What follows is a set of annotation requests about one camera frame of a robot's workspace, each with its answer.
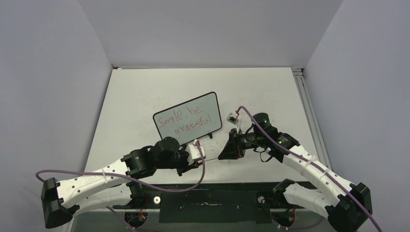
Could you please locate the aluminium rail frame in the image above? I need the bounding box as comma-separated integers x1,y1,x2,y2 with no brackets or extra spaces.
292,68,332,170

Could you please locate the black framed whiteboard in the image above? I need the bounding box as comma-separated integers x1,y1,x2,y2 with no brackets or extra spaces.
152,91,222,145

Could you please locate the black base frame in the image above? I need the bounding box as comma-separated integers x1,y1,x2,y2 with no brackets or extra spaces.
114,182,294,224

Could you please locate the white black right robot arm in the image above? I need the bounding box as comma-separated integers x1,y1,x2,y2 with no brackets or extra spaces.
218,113,372,232

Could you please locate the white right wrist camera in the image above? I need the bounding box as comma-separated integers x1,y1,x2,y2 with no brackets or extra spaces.
226,111,242,133

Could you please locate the white marker pen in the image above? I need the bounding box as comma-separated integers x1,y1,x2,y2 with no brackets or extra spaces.
205,157,218,161

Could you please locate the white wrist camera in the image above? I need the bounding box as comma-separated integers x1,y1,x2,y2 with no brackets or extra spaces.
186,144,206,165
226,111,242,133

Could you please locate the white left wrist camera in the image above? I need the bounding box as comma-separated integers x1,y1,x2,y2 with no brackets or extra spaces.
186,144,206,165

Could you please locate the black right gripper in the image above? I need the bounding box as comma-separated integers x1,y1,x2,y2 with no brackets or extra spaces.
219,128,265,160

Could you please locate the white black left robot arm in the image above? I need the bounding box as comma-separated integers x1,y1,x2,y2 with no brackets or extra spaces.
35,137,205,229

